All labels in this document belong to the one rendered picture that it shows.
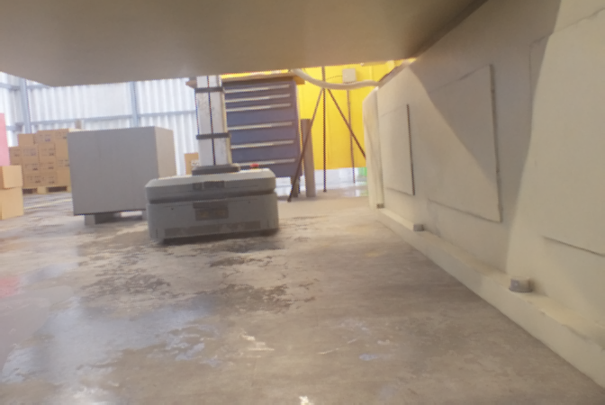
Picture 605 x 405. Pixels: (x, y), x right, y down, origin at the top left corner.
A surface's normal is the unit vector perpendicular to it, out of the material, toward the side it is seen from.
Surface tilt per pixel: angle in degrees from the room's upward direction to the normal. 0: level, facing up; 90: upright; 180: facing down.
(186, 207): 90
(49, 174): 90
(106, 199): 90
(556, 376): 0
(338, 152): 90
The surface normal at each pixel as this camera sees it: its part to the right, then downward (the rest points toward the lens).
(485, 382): -0.07, -1.00
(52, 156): -0.06, 0.03
